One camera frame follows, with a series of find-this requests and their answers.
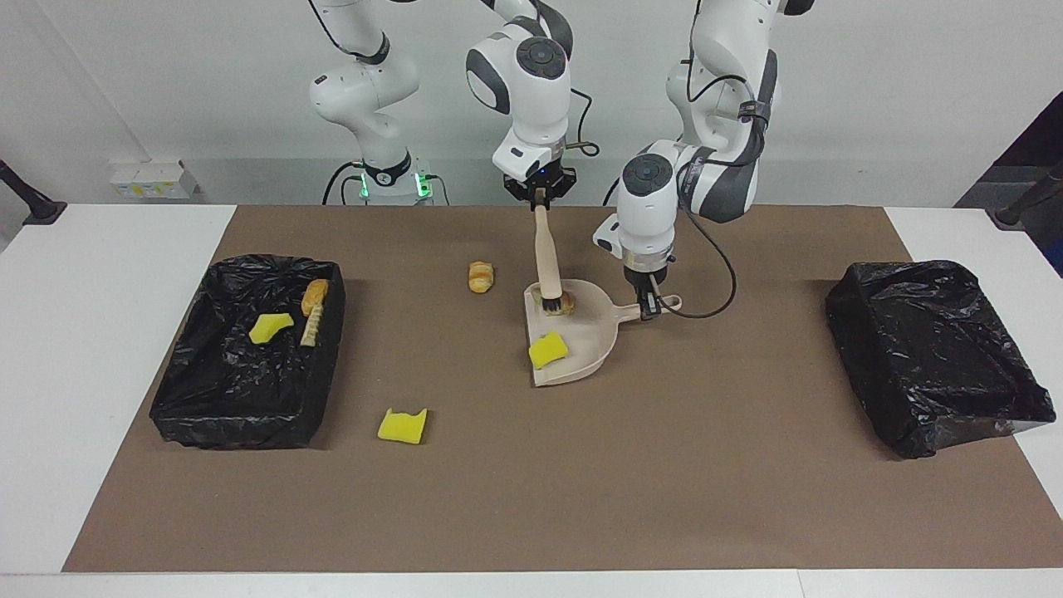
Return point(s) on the striped bread slice stack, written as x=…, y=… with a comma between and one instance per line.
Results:
x=310, y=330

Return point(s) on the brown table mat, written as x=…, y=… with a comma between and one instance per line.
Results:
x=747, y=498

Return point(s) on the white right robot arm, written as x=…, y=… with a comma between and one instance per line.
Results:
x=531, y=83

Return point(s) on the beige hand brush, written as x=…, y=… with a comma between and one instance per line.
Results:
x=546, y=257

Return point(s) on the small striped croissant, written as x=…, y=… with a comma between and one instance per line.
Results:
x=480, y=276

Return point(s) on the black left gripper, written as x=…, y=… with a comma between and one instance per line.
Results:
x=650, y=281

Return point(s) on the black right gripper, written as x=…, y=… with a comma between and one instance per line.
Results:
x=540, y=183

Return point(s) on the pale bread chunk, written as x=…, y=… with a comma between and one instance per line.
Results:
x=569, y=305

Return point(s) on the dark background furniture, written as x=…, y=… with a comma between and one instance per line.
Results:
x=1038, y=149

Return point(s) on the bin with black bag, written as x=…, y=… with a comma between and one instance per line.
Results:
x=232, y=382
x=930, y=357

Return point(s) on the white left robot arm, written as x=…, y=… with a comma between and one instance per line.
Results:
x=648, y=208

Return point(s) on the notched yellow sponge piece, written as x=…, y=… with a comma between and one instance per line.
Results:
x=400, y=427

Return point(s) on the white wall power strip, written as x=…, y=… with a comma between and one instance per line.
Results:
x=154, y=178

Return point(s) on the green and yellow sponge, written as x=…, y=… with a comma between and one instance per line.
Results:
x=268, y=328

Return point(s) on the black stand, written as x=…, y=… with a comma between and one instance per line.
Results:
x=1017, y=212
x=37, y=209

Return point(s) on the brown bun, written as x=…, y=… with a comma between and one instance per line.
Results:
x=315, y=295

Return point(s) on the beige plastic dustpan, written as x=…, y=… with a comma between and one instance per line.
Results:
x=594, y=332

